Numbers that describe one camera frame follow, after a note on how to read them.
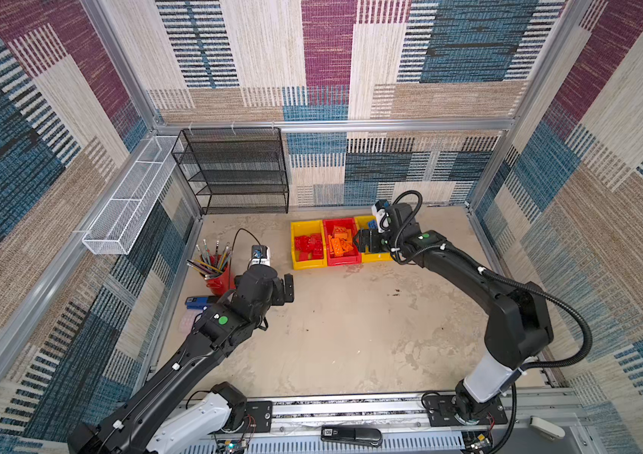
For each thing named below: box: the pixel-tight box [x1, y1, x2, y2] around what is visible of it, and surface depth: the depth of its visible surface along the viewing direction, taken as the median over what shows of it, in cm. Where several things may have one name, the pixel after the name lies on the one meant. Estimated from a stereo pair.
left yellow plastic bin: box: [290, 219, 328, 271], surface depth 102 cm
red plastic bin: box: [322, 217, 363, 267], surface depth 105 cm
